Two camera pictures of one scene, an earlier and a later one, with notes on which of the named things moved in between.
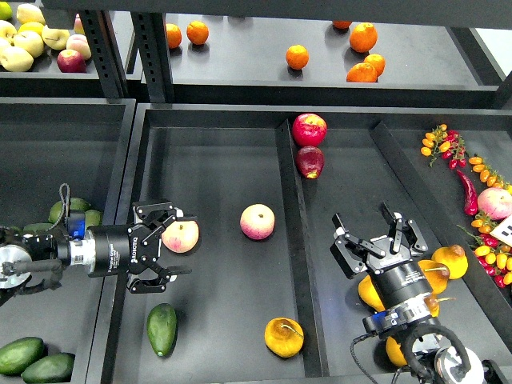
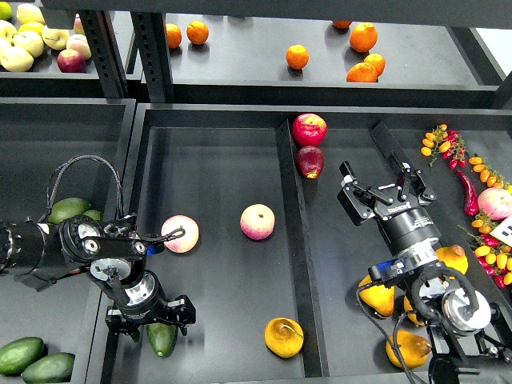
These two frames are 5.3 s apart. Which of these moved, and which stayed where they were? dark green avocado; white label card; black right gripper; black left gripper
Moved: black right gripper; black left gripper
Stayed: dark green avocado; white label card
